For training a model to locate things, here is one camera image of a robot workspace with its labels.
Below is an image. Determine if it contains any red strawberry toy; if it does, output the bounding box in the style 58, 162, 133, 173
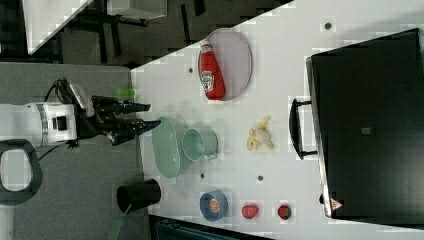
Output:
277, 204, 292, 220

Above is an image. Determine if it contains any orange slice toy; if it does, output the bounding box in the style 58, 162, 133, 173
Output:
209, 199, 220, 212

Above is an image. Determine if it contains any black cylindrical cup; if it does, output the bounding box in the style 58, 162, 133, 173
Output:
116, 179, 161, 213

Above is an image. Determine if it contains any black toaster oven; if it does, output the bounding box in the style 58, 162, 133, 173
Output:
305, 29, 424, 229

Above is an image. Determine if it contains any peeled plush banana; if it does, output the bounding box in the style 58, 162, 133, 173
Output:
247, 115, 274, 151

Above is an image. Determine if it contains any red ketchup bottle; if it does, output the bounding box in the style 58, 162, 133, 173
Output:
200, 40, 225, 100

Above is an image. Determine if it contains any blue bowl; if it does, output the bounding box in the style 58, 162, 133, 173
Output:
199, 191, 228, 222

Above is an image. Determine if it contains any red tomato toy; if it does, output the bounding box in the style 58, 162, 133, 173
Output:
241, 204, 259, 219

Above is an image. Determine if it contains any grey round plate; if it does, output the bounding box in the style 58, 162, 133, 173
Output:
206, 28, 253, 101

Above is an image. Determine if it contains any green perforated colander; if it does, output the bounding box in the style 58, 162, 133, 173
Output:
152, 117, 191, 178

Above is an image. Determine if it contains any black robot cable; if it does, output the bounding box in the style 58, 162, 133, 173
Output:
43, 78, 73, 103

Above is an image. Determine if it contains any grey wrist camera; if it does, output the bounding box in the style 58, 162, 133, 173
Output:
70, 84, 95, 117

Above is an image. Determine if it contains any green mug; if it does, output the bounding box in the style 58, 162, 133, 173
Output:
182, 127, 218, 161

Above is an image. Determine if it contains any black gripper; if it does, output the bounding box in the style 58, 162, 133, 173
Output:
76, 95, 161, 146

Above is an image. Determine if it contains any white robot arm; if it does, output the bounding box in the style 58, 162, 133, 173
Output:
1, 96, 161, 148

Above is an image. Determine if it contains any green cup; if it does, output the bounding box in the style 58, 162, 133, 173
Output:
115, 88, 135, 100

